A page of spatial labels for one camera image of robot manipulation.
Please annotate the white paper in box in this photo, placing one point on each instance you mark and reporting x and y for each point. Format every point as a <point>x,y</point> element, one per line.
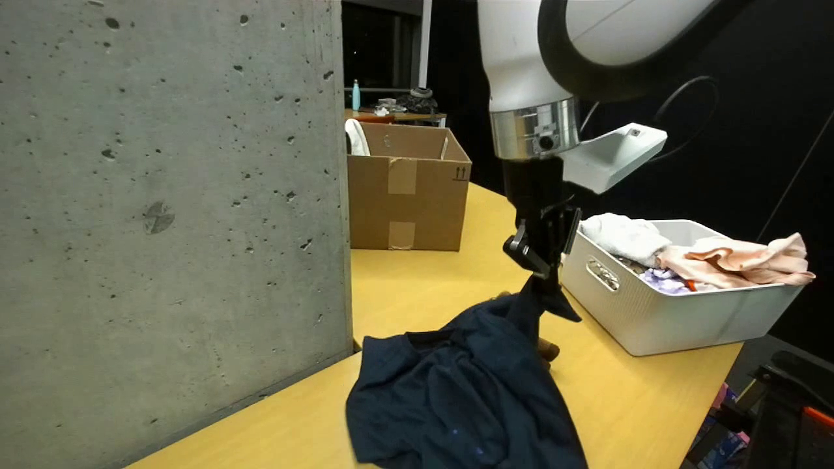
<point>354,136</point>

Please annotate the light blue bottle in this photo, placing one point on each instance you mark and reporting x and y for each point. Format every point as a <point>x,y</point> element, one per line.
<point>354,93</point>

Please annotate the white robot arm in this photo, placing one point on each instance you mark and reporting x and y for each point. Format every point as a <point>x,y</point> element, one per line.
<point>540,58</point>

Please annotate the purple patterned cloth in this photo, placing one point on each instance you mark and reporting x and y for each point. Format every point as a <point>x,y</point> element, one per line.
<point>664,281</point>

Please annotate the pink cloth in basket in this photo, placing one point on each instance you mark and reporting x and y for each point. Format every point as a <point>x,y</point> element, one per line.
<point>736,263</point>

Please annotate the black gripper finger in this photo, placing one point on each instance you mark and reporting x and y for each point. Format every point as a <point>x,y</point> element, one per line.
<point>533,294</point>
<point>559,302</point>

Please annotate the dark blue shirt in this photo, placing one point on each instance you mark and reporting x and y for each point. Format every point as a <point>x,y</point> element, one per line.
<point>473,393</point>

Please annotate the brown cardboard box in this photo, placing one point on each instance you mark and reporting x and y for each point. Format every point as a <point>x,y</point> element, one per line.
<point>410,191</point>

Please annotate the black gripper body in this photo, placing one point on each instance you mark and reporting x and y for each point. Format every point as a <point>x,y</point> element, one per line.
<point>546,213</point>

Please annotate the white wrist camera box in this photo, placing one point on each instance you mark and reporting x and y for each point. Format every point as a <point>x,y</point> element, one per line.
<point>609,156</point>

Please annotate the white cloth in basket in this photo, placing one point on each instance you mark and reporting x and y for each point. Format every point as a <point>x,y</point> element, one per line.
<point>628,238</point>

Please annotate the white plastic basket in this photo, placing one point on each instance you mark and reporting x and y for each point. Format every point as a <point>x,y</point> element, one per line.
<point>643,320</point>

